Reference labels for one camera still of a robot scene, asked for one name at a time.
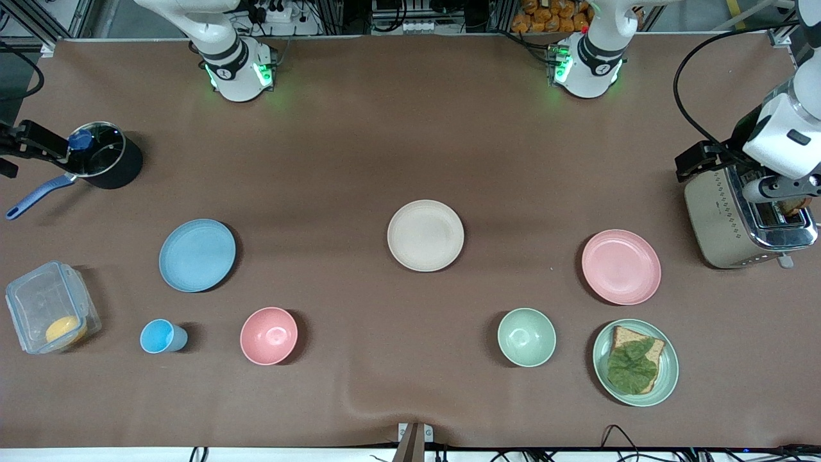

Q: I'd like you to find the pink plate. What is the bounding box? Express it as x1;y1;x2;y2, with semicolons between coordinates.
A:
581;229;662;306

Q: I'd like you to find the blue plate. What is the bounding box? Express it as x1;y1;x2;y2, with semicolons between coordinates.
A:
158;219;237;293

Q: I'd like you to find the glass lid with blue knob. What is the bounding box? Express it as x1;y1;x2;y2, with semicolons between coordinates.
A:
65;122;126;178

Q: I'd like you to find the silver toaster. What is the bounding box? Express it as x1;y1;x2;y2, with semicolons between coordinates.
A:
683;164;820;270

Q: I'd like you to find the clear plastic container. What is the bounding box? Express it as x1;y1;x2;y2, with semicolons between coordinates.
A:
5;260;103;355

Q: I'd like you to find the yellow food piece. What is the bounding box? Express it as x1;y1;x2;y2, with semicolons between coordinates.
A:
45;315;88;348

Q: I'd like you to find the brown bread slice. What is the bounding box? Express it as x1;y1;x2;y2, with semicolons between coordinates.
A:
608;326;667;395

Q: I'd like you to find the green lettuce leaf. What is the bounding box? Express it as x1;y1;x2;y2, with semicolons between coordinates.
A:
607;338;659;395

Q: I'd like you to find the bag of orange buns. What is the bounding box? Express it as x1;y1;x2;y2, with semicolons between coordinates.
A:
511;0;592;34

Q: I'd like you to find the green plate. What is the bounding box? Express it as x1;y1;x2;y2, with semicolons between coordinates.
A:
592;319;680;407

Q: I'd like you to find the blue cup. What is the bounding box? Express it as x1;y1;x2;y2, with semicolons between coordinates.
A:
140;319;189;355

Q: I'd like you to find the green bowl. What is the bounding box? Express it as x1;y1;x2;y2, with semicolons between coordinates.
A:
497;308;557;368

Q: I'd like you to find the white power strip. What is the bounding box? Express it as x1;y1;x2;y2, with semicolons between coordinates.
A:
247;0;294;24

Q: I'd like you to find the beige plate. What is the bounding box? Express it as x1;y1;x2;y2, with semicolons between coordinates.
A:
387;200;465;273

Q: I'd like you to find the pink bowl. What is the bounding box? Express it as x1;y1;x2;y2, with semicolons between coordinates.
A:
240;307;299;366

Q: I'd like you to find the brown table cover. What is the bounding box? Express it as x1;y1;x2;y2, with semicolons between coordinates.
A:
0;35;821;450

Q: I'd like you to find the metal table clamp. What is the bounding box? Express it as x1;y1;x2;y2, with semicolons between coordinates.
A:
397;422;434;462

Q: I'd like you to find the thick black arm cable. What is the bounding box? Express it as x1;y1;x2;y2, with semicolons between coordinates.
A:
673;24;802;164

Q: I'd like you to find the black pot with blue handle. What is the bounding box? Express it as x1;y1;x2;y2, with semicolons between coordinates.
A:
5;121;144;221

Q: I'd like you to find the thin black looped cable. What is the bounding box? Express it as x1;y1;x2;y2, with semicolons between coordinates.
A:
599;423;643;462

